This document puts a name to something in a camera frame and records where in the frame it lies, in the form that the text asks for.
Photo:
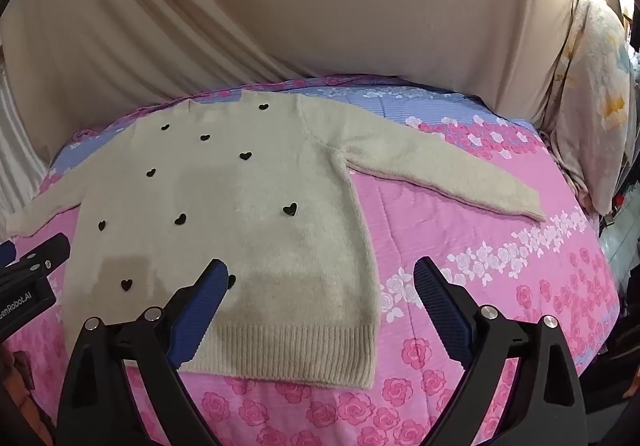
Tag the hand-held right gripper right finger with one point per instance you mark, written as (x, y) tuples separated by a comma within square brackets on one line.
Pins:
[(440, 306)]

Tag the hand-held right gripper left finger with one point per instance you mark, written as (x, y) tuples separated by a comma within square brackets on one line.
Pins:
[(202, 306)]

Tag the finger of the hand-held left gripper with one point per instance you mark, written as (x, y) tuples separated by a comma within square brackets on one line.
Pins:
[(42, 258)]

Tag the cream sweater with black hearts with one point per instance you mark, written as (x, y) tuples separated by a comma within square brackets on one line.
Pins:
[(250, 226)]

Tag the pink floral bed sheet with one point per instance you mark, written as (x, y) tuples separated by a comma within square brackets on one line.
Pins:
[(450, 236)]

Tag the pale floral fleece blanket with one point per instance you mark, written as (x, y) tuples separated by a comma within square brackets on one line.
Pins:
[(595, 101)]

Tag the beige cloth backdrop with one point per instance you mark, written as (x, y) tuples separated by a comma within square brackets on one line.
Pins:
[(300, 1)]

